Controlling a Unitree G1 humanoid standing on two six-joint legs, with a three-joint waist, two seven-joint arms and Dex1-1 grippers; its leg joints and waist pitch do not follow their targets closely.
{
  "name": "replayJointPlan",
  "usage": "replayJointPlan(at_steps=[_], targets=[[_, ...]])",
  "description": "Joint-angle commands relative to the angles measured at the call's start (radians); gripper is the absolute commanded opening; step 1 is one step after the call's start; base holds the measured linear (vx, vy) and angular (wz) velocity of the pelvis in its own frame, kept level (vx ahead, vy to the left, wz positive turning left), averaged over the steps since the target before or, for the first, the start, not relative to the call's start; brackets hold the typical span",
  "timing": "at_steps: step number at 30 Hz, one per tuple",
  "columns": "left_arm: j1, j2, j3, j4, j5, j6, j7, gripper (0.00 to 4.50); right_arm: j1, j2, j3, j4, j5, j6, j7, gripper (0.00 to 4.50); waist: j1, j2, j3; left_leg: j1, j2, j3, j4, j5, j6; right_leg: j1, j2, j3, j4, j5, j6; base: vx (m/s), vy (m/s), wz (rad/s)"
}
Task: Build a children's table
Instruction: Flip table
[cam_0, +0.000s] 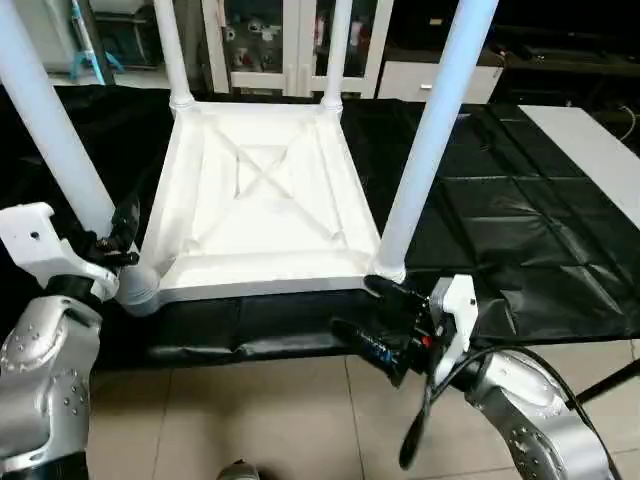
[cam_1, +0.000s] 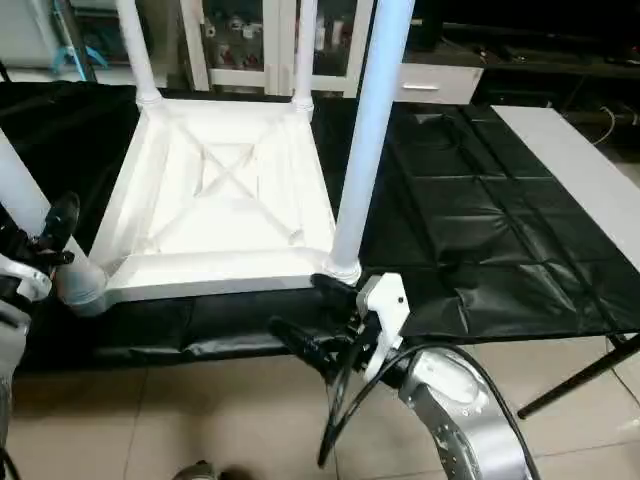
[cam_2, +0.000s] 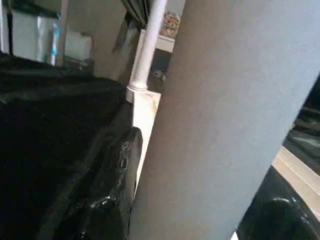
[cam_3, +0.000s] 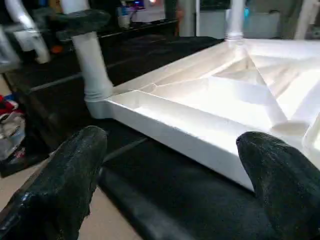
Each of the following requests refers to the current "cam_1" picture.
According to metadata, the white plastic table leg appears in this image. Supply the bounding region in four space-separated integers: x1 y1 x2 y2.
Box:
0 130 109 317
326 0 418 284
115 0 164 107
292 0 320 111

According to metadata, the white plastic table top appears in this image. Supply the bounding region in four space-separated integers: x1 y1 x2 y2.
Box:
88 92 363 303

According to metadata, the black shoe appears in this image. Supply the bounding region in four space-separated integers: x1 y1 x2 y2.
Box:
175 459 251 480

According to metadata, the black table mat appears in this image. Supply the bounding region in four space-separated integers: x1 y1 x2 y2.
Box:
0 80 640 373

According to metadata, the black metal workbench leg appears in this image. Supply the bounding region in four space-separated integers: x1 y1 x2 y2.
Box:
516 333 640 419

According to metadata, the white drawer unit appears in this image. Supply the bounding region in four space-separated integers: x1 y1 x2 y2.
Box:
392 60 487 106

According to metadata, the white glass door cabinet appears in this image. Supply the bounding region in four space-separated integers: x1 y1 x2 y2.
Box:
180 0 377 99

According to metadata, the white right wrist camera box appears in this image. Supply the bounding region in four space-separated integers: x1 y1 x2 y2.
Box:
355 272 412 387

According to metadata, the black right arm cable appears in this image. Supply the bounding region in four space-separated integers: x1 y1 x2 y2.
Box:
317 318 523 469

